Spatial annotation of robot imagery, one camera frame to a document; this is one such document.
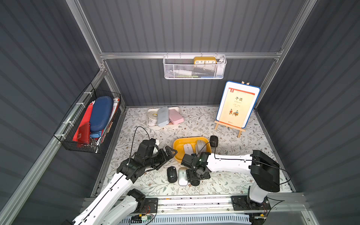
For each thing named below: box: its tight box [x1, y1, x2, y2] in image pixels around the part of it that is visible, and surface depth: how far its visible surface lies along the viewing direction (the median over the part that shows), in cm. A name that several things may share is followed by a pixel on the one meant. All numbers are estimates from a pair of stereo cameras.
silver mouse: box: [178, 166, 189, 187], surface depth 84 cm
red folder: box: [72, 102, 93, 145], surface depth 68 cm
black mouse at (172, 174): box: [166, 165, 178, 184], surface depth 85 cm
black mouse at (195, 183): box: [190, 180, 201, 187], surface depth 82 cm
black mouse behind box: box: [210, 135, 219, 148], surface depth 98 cm
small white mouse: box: [183, 143, 194, 156], surface depth 95 cm
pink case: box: [168, 108, 185, 125], surface depth 104 cm
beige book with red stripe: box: [218, 87, 256, 129], surface depth 92 cm
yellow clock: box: [193, 56, 218, 65], surface depth 90 cm
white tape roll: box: [147, 108, 161, 127], surface depth 111 cm
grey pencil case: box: [157, 106, 170, 128], surface depth 108 cm
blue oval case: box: [90, 96, 114, 133], surface depth 75 cm
